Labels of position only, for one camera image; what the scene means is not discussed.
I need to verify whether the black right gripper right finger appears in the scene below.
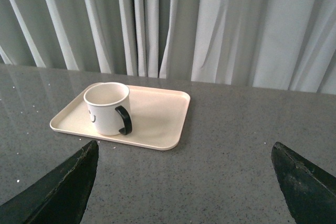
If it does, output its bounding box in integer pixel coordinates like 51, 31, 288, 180
271, 142, 335, 223

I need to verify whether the white smiley mug black handle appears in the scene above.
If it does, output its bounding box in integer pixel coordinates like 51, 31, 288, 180
83, 82, 133, 136

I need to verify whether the grey-white curtain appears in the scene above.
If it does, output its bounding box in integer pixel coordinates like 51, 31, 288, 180
1, 0, 335, 94

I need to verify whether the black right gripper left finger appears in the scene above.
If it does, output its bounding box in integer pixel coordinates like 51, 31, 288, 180
1, 141, 99, 223

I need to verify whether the pink rectangular tray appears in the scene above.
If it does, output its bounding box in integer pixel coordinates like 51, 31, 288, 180
50, 86, 191, 151

